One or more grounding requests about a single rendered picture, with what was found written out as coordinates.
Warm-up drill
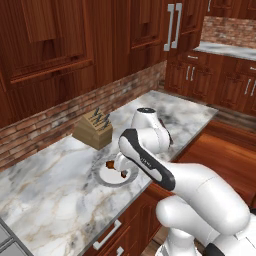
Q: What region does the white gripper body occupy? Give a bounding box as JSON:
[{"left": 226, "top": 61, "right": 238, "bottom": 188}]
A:
[{"left": 114, "top": 153, "right": 134, "bottom": 175}]

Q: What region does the brown meat piece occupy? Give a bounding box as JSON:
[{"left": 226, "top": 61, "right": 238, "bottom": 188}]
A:
[{"left": 105, "top": 160, "right": 130, "bottom": 179}]

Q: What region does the white round plate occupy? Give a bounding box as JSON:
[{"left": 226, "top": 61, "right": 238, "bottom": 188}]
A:
[{"left": 98, "top": 153, "right": 140, "bottom": 189}]

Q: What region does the wooden knife block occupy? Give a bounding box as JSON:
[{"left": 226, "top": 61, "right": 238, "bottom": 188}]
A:
[{"left": 72, "top": 107, "right": 114, "bottom": 151}]

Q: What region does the wooden drawer front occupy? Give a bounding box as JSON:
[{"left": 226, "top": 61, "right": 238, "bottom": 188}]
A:
[{"left": 83, "top": 196, "right": 149, "bottom": 256}]

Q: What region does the wooden base cupboard door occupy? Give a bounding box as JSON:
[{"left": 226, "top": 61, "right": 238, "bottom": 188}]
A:
[{"left": 128, "top": 191, "right": 171, "bottom": 256}]

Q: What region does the wooden base cupboard run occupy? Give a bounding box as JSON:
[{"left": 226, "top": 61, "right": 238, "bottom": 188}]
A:
[{"left": 165, "top": 49, "right": 256, "bottom": 117}]

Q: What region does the grey hob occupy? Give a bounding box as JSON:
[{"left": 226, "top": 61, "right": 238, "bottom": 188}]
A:
[{"left": 0, "top": 218, "right": 26, "bottom": 256}]

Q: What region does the wood panelled fridge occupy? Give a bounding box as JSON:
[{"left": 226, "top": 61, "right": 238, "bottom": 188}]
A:
[{"left": 162, "top": 0, "right": 210, "bottom": 96}]

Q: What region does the white drawer handle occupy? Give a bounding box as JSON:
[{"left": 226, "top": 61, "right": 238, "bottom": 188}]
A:
[{"left": 92, "top": 219, "right": 123, "bottom": 251}]

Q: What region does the narrow wooden wall cupboard door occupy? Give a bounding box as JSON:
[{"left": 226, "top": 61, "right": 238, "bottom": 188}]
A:
[{"left": 128, "top": 0, "right": 168, "bottom": 52}]

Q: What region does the large wooden wall cupboard door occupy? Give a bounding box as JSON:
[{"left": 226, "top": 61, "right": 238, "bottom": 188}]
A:
[{"left": 0, "top": 0, "right": 97, "bottom": 93}]

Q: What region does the wooden wall cupboard run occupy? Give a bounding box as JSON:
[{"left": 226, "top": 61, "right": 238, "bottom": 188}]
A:
[{"left": 206, "top": 0, "right": 256, "bottom": 20}]

